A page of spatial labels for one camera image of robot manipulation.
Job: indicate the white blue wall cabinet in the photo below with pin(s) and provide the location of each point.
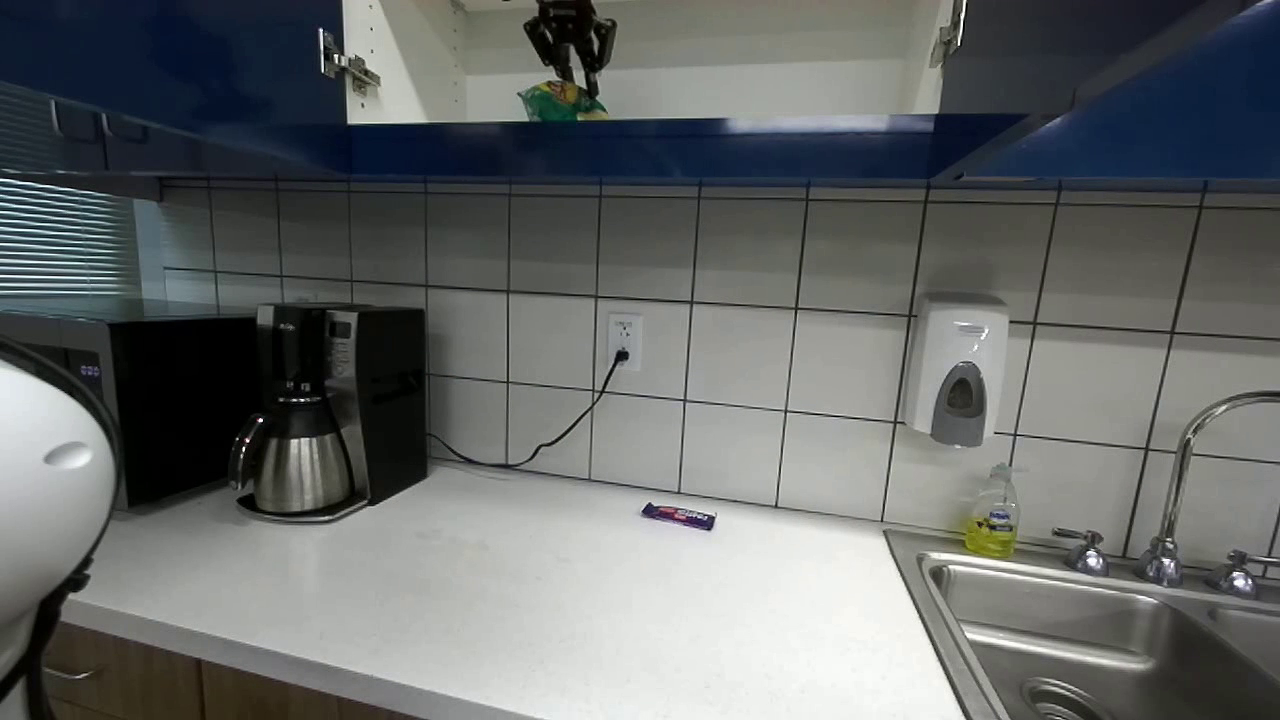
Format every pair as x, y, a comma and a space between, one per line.
745, 142

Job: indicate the stainless steel sink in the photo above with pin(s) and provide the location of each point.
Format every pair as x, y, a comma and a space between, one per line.
1067, 626

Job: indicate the green snack packet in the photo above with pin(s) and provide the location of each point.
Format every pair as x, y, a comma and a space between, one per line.
559, 101

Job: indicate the yellow dish soap bottle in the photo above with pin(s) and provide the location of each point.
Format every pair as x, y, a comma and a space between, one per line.
988, 516

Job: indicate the blue cabinet door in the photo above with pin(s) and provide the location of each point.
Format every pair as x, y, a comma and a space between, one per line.
160, 64
1134, 92

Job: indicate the wooden base cabinet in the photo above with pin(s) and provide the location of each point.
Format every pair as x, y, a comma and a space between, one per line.
146, 681

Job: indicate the black steel microwave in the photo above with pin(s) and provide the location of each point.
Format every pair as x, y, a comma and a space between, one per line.
174, 401

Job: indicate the chrome gooseneck faucet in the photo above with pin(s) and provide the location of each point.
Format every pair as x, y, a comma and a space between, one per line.
1182, 483

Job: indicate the metal cabinet hinge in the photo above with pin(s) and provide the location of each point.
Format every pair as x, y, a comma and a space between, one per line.
346, 61
955, 26

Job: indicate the white window blinds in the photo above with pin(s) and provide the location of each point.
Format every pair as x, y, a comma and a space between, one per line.
65, 247

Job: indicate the white wall soap dispenser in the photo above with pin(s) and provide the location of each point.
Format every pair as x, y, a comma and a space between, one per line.
958, 370

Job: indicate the white wall outlet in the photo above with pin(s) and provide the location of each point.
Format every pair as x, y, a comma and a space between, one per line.
621, 343

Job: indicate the black coffee maker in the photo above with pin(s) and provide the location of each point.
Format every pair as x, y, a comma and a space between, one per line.
382, 385

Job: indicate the stainless steel carafe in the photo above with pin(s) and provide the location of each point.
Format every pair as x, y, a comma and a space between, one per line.
299, 460

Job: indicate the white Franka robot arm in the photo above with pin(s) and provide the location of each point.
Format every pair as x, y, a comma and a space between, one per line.
44, 495

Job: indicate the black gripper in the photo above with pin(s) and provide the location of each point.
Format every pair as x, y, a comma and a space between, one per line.
571, 10

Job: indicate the purple candy bar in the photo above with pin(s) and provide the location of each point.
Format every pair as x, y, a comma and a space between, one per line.
677, 515

